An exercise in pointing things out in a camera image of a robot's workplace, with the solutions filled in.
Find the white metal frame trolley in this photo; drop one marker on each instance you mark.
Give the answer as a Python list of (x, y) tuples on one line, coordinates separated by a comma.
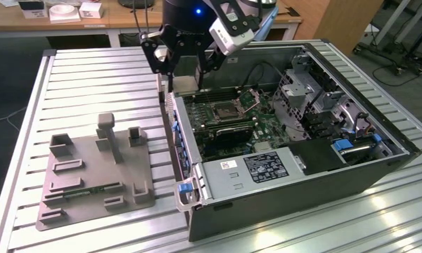
[(386, 21)]

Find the grey plastic parts rack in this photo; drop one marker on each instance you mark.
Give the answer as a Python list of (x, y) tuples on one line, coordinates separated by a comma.
[(102, 168)]

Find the wooden cabinet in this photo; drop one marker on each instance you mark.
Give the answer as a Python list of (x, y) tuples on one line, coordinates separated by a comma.
[(345, 21)]

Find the wooden desk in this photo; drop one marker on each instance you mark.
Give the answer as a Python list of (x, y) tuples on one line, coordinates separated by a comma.
[(289, 19)]

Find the black open PC case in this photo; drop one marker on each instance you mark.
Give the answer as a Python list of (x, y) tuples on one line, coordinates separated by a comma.
[(267, 216)]

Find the grey power supply unit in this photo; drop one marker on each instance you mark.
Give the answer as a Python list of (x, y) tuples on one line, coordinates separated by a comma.
[(231, 184)]

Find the silver chipset heatsink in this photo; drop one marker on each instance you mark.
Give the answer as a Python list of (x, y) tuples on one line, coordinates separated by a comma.
[(269, 146)]

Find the graphics card with black cooler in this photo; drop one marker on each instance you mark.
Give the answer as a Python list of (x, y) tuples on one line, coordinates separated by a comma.
[(231, 134)]

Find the white round dish stand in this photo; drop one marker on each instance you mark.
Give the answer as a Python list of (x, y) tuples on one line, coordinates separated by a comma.
[(64, 14)]

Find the green motherboard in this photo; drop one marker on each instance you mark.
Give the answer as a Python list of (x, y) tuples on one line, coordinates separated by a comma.
[(267, 129)]

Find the white box with black top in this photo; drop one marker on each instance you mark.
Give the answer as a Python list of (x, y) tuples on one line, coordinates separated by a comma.
[(33, 11)]

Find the black round monitor foot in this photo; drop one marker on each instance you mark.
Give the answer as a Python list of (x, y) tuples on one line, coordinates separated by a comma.
[(126, 3)]

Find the large blue disk clip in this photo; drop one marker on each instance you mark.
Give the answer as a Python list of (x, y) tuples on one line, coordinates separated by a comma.
[(342, 146)]

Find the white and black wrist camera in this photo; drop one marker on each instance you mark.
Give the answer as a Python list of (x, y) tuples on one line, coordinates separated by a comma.
[(231, 39)]

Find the small blue clip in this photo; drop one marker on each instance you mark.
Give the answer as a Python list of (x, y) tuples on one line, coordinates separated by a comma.
[(376, 138)]

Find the silver square CPU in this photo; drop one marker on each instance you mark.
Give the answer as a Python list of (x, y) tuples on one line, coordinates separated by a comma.
[(186, 85)]

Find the black plastic shroud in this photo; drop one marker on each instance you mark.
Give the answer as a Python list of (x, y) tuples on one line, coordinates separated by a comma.
[(317, 155)]

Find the white box with print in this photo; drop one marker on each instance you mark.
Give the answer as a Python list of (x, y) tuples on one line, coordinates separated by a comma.
[(92, 10)]

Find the CPU socket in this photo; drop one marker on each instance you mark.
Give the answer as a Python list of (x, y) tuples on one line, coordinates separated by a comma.
[(226, 112)]

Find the blue case latch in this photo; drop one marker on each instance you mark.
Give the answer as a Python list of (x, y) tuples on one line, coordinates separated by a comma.
[(184, 188)]

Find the green RAM stick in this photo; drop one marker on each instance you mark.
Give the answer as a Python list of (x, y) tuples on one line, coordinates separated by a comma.
[(86, 191)]

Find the black RAM slot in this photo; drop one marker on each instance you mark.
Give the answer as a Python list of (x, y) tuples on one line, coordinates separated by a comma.
[(222, 90), (223, 99), (222, 93), (223, 96)]

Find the silver metal drive cage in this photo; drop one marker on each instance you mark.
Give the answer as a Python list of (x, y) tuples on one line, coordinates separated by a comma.
[(295, 92)]

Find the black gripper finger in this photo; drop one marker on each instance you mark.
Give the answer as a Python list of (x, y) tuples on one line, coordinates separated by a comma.
[(151, 52), (200, 66)]

